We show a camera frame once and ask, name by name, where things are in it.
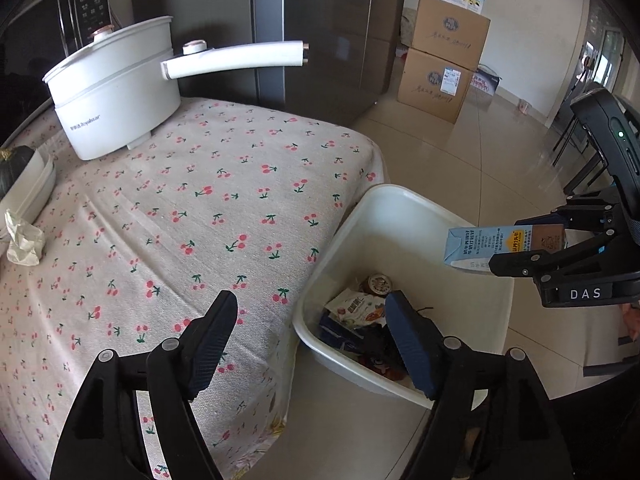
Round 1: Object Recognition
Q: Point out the white printed snack packet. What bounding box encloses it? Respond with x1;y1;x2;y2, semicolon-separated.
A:
325;290;388;331

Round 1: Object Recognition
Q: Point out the blue and white box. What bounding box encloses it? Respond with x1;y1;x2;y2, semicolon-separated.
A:
317;312;361;356

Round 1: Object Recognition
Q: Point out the crumpled white tissue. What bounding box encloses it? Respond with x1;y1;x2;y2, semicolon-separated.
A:
4;210;45;266

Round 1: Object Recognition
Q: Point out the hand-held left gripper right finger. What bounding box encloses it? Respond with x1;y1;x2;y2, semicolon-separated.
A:
384;290;568;480

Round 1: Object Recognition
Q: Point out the dark blue paper bag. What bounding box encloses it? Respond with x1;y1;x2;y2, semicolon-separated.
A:
467;65;502;106

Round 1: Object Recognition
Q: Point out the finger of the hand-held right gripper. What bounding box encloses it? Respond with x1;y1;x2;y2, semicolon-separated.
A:
489;242;618;278
515;191;623;233

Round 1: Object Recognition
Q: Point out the dark green squash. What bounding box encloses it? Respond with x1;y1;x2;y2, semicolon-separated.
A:
0;146;35;201

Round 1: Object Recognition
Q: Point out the white plastic bin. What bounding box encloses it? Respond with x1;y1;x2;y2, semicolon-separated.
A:
292;184;516;411

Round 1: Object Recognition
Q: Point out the white electric pot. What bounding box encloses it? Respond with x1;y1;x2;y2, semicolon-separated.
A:
42;16;311;161

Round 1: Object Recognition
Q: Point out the cherry print tablecloth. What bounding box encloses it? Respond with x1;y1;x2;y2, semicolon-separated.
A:
0;97;388;480

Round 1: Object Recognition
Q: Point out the black microwave oven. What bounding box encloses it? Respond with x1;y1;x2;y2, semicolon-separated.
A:
0;0;110;126

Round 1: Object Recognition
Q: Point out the glass door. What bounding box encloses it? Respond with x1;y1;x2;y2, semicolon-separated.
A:
580;0;628;93

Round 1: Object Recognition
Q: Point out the brown cardboard box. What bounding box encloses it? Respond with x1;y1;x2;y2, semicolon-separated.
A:
410;0;492;68
397;49;476;124

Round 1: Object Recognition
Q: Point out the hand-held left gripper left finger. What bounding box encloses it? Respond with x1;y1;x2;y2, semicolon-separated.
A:
50;290;239;480

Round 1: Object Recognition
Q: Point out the grey refrigerator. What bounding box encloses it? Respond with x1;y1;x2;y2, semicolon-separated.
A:
129;0;408;128

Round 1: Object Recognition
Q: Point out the black chair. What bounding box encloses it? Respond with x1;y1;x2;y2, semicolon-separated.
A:
552;105;608;201

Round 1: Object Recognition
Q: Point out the light blue milk carton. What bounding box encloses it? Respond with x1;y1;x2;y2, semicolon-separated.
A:
442;224;568;273

